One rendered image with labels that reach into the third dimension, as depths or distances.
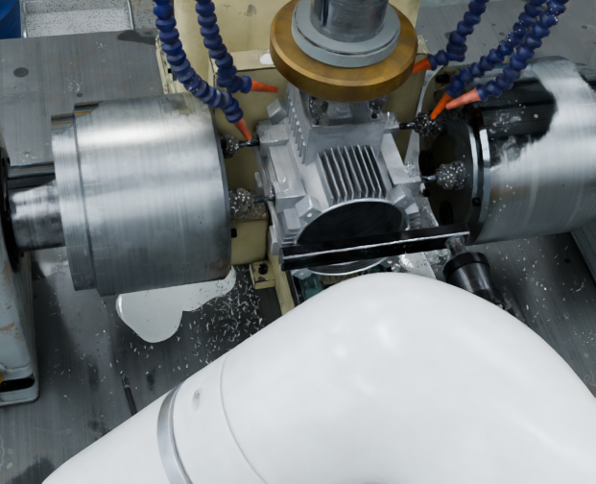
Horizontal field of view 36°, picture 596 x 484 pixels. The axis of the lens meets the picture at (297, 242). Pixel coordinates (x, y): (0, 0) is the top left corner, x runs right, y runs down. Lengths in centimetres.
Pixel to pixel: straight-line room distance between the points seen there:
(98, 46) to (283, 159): 67
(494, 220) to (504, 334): 83
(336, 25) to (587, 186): 41
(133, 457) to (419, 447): 15
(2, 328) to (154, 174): 27
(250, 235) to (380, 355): 101
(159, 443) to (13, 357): 80
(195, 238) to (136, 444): 66
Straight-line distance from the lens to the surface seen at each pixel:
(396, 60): 113
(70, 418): 133
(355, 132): 119
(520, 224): 127
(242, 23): 135
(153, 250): 113
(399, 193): 119
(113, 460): 50
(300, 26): 112
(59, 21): 255
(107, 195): 110
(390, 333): 40
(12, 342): 123
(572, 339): 148
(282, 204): 119
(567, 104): 126
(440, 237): 123
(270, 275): 142
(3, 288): 114
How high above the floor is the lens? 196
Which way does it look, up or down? 51 degrees down
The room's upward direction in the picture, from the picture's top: 7 degrees clockwise
